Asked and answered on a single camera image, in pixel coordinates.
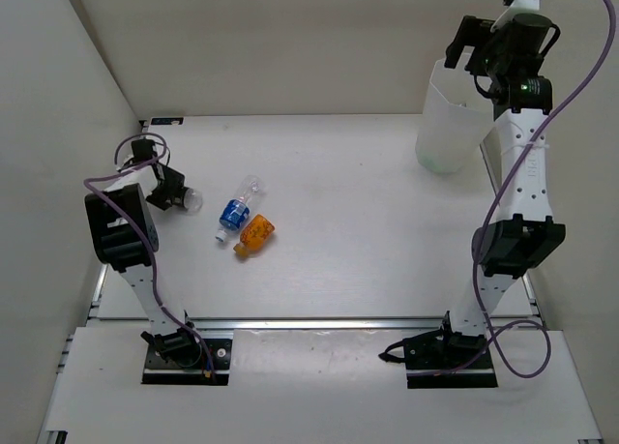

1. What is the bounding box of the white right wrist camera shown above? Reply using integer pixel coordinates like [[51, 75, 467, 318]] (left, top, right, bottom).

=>
[[490, 0, 541, 33]]

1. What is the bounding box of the aluminium table edge rail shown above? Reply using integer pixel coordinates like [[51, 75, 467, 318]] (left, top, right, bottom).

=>
[[86, 315, 542, 332]]

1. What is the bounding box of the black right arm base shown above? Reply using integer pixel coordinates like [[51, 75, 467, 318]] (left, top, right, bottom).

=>
[[378, 316, 498, 389]]

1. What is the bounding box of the dark label sticker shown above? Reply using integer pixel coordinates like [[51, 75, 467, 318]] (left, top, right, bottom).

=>
[[149, 117, 184, 126]]

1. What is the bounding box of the black-label clear bottle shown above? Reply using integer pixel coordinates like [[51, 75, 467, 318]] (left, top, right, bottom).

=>
[[173, 187, 203, 215]]

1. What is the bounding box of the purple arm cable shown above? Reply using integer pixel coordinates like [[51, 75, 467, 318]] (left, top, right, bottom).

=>
[[82, 133, 217, 380], [407, 0, 616, 379]]

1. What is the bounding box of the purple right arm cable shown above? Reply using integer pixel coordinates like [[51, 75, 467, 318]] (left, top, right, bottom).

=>
[[407, 0, 616, 379]]

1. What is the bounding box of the orange sea-buckthorn juice bottle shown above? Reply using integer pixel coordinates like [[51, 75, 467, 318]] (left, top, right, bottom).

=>
[[233, 214, 276, 259]]

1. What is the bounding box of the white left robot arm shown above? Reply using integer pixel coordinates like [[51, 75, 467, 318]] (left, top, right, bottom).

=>
[[83, 133, 203, 367]]

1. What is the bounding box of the white translucent bin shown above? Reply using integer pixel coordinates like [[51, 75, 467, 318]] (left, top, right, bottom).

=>
[[415, 59, 493, 174]]

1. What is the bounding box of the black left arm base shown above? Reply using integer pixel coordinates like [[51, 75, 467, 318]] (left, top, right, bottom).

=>
[[140, 328, 233, 386]]

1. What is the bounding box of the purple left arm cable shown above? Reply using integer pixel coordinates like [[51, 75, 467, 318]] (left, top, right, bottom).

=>
[[82, 133, 217, 380]]

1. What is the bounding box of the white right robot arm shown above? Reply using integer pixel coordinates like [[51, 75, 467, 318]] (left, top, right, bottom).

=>
[[434, 13, 566, 367]]

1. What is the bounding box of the blue-label clear bottle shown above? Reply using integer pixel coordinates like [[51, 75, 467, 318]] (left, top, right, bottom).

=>
[[215, 175, 265, 245]]

